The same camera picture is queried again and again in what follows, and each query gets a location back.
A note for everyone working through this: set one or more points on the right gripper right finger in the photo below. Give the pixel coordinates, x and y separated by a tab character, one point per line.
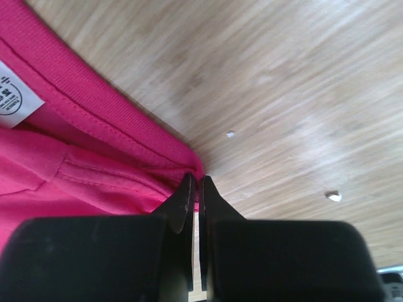
280	260

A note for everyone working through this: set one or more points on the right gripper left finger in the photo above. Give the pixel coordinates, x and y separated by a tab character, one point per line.
104	258

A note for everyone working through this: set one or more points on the white paper scrap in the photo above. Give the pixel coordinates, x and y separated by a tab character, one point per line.
334	196

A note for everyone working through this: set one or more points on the pink t-shirt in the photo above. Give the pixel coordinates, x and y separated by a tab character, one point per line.
71	144

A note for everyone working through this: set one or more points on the small white scrap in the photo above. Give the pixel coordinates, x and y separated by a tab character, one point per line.
230	134

